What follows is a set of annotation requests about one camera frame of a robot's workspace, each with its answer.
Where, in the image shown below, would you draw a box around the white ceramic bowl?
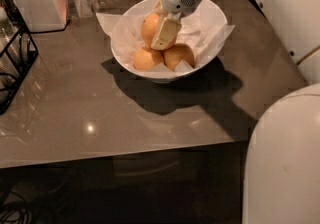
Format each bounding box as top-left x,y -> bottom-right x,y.
110,0 -> 229,84

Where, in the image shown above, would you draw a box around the black wire rack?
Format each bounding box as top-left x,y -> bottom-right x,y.
0,0 -> 39,114

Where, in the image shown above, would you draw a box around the black floor cables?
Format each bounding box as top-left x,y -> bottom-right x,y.
0,187 -> 38,224

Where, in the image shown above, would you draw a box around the orange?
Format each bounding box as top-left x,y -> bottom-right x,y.
134,47 -> 164,71
163,43 -> 195,71
140,12 -> 178,51

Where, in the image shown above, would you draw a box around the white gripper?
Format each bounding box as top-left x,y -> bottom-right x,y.
151,0 -> 202,50

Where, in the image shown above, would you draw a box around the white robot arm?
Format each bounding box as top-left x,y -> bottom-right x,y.
242,0 -> 320,224

